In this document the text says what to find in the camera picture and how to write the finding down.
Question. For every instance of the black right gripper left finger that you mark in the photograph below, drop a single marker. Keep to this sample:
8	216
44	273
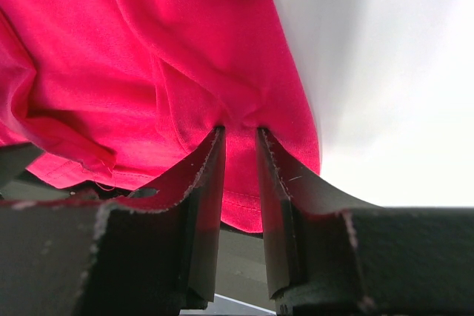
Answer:
153	252

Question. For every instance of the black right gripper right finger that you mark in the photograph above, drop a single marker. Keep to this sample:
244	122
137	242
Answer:
329	253

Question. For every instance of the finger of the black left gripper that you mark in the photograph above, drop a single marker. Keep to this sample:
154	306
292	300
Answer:
15	159

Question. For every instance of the pink t shirt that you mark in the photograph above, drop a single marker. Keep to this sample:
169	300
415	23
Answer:
118	91

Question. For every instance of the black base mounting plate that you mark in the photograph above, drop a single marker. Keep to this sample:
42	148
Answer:
241	271

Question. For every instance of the aluminium front rail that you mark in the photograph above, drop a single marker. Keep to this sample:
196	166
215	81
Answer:
223	305

